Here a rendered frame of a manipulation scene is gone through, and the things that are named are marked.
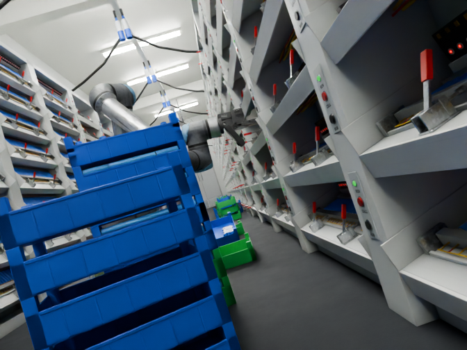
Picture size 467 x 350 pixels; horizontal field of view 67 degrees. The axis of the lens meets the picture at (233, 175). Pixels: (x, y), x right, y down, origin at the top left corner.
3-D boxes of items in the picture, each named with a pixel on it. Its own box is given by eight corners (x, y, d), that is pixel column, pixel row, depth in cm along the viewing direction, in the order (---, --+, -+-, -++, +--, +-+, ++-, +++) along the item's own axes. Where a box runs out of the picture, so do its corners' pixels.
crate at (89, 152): (71, 167, 89) (62, 137, 90) (79, 178, 108) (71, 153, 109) (183, 138, 100) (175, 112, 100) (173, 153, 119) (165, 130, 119)
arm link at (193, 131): (185, 147, 161) (179, 126, 161) (211, 141, 162) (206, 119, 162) (184, 146, 152) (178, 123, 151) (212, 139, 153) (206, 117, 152)
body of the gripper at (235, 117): (243, 107, 155) (216, 113, 154) (248, 126, 155) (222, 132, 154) (241, 111, 163) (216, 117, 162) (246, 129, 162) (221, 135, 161)
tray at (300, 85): (319, 82, 68) (278, 24, 68) (272, 135, 128) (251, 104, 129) (403, 26, 69) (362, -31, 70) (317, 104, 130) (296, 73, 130)
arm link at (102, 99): (80, 77, 160) (186, 160, 137) (102, 78, 170) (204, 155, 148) (74, 100, 165) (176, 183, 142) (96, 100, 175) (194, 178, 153)
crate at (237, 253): (256, 260, 144) (251, 240, 144) (209, 275, 144) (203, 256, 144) (253, 247, 174) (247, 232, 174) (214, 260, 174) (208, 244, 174)
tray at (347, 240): (386, 280, 66) (344, 219, 67) (307, 239, 127) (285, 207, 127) (470, 218, 68) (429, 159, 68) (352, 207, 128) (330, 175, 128)
